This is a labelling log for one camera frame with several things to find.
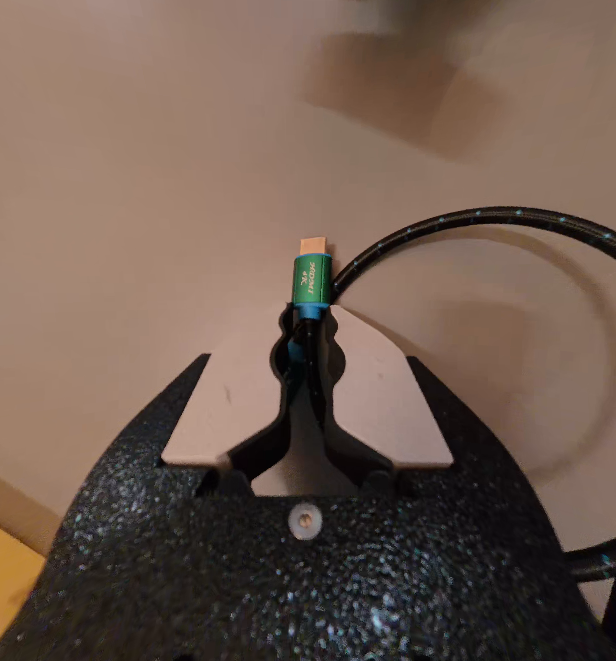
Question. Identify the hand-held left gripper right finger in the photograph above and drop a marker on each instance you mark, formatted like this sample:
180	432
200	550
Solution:
384	409

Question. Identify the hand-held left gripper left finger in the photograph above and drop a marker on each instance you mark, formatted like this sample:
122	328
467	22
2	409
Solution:
224	409

